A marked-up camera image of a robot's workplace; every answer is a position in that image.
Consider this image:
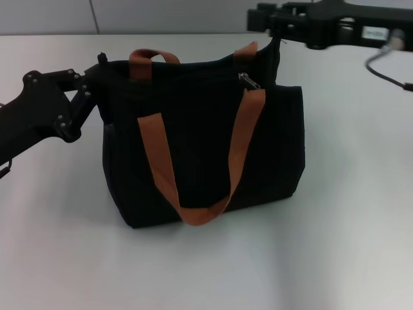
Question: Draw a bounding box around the silver zipper pull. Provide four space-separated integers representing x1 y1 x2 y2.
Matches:
237 72 262 92

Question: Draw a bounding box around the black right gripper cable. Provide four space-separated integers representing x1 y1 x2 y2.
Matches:
364 28 413 93

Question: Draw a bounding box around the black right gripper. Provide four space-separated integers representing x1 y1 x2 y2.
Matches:
246 0 413 52

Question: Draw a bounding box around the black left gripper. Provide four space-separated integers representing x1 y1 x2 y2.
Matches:
0 63 105 166

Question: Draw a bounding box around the black bag with brown handles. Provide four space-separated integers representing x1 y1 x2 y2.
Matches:
97 41 307 230

